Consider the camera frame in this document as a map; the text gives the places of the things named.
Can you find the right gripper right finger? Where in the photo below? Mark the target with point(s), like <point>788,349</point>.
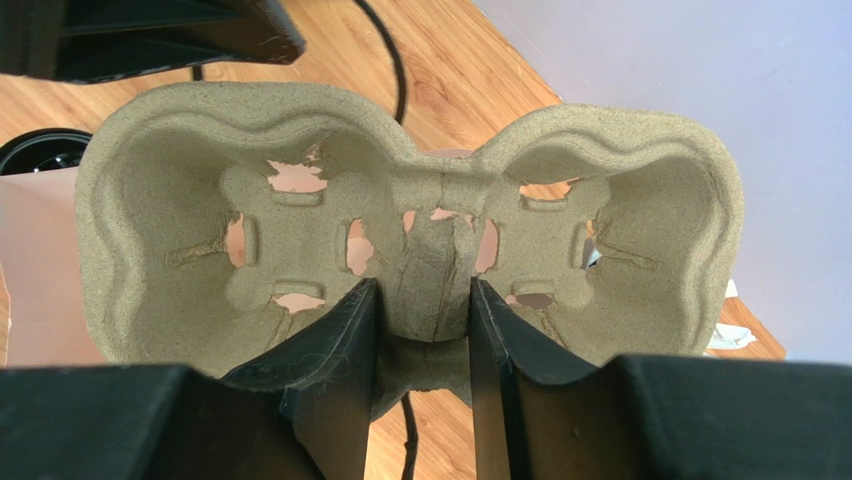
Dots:
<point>542,412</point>

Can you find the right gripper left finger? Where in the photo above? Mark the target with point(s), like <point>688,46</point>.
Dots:
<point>302,410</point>

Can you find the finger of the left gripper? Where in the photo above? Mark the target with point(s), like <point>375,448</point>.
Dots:
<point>97,41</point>

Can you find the pulp cup carrier tray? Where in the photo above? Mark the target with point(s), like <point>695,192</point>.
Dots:
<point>628,220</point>

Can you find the orange paper bag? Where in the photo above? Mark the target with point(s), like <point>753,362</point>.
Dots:
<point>40,266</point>

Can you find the black coffee cup lids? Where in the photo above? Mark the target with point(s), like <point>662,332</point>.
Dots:
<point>43,150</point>

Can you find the wrapped white straws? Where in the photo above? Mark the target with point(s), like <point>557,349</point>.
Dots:
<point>732,332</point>

